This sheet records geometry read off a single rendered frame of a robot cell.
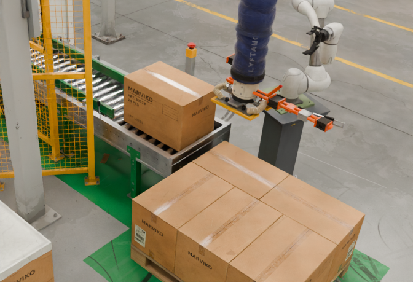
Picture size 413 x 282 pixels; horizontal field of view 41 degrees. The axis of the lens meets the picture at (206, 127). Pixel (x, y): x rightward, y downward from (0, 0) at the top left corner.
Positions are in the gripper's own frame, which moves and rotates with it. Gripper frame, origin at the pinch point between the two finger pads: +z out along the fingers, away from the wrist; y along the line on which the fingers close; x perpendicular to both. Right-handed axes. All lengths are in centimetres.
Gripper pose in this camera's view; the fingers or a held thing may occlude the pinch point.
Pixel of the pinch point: (306, 43)
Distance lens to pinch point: 355.0
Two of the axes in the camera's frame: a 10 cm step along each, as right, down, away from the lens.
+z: -6.5, 3.6, -6.7
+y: -0.9, 8.4, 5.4
